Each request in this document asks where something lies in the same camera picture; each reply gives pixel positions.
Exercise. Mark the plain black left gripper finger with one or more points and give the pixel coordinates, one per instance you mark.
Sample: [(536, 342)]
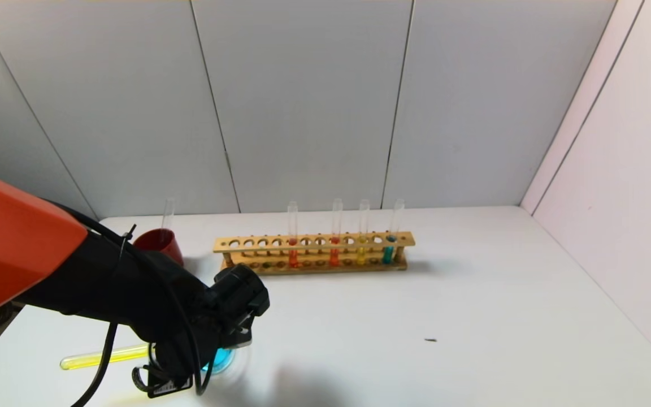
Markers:
[(138, 381)]

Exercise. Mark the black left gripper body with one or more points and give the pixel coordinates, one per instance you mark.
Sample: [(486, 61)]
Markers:
[(168, 386)]

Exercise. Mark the left gripper black finger with barcode sticker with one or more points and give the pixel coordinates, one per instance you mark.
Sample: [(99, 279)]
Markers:
[(168, 388)]

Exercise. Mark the test tube with yellow liquid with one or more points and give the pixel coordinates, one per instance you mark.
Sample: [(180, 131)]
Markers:
[(99, 358), (361, 255)]

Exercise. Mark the test tube with blue liquid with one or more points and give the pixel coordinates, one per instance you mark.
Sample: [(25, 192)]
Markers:
[(167, 217), (387, 254)]

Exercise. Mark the orange and black left arm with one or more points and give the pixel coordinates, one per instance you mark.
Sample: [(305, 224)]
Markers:
[(20, 243)]

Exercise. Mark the clear glass beaker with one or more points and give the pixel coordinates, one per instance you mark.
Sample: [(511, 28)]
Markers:
[(225, 362)]

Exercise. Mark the test tube with orange liquid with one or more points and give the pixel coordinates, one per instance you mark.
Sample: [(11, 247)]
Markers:
[(293, 257), (334, 257)]

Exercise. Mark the wooden test tube rack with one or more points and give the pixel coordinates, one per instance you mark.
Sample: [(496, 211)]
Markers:
[(314, 272)]

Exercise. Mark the dark red plastic cup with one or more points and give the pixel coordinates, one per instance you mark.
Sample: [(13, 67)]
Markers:
[(161, 242)]

